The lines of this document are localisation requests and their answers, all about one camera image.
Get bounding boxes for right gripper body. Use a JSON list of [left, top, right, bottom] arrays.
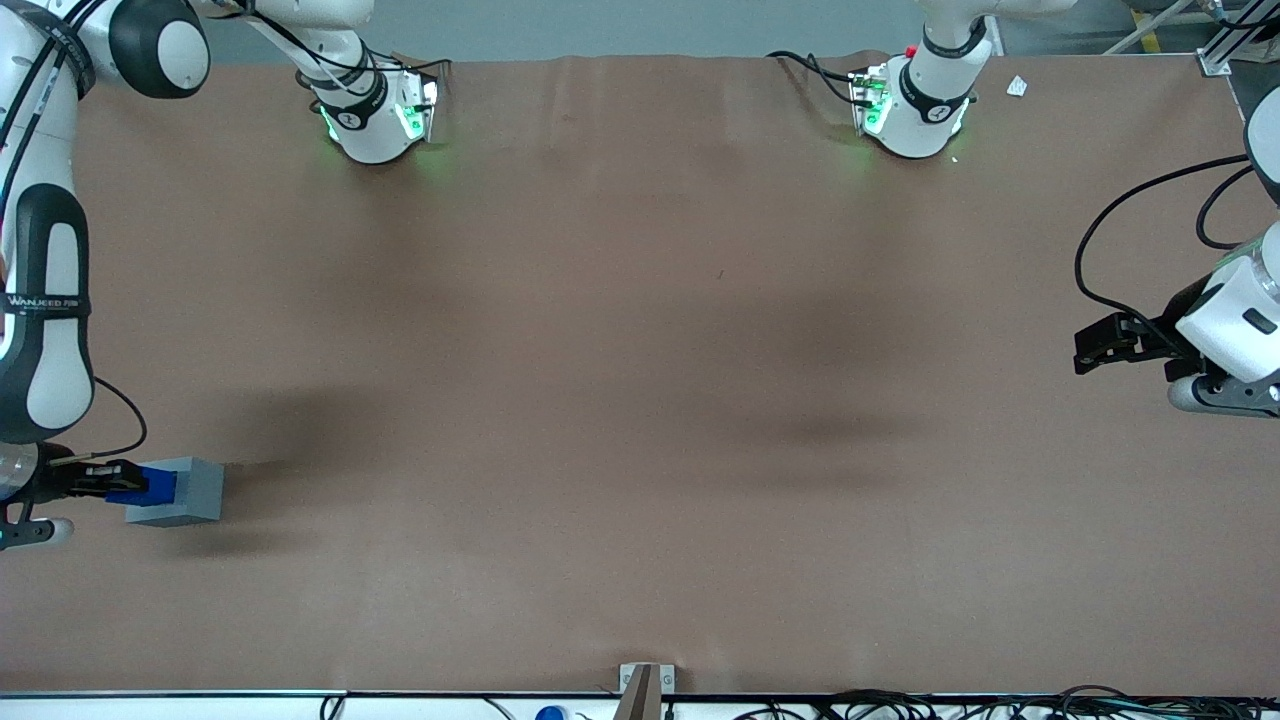
[[0, 440, 75, 523]]

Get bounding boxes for blue plastic part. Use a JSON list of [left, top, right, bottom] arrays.
[[105, 468, 180, 507]]

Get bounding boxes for gray base block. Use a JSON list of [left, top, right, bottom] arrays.
[[125, 457, 226, 528]]

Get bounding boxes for brown table mat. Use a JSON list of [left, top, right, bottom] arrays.
[[0, 50, 1280, 697]]

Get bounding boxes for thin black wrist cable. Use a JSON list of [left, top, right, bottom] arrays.
[[50, 375, 149, 463]]

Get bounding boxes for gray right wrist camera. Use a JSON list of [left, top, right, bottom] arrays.
[[0, 517, 76, 552]]

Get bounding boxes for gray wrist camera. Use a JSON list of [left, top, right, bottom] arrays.
[[0, 517, 76, 552], [1167, 374, 1280, 418]]

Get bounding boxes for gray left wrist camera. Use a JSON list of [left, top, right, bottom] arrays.
[[1167, 374, 1280, 418]]

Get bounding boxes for long black looping cable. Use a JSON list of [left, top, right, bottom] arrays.
[[1074, 154, 1253, 339]]

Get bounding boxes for short black curved cable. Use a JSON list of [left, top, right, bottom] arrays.
[[1195, 165, 1257, 251]]

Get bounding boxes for white table edge rail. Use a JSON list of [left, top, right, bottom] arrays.
[[0, 690, 1280, 720]]

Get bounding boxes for aluminium profile frame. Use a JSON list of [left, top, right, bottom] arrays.
[[1100, 0, 1280, 77]]

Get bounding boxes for black arm base cable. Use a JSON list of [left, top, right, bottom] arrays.
[[766, 50, 863, 107]]

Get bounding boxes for black floor cable bundle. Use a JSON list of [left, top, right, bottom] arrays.
[[735, 684, 1280, 720]]

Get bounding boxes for metal bracket with brown post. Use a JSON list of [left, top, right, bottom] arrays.
[[618, 662, 677, 720]]

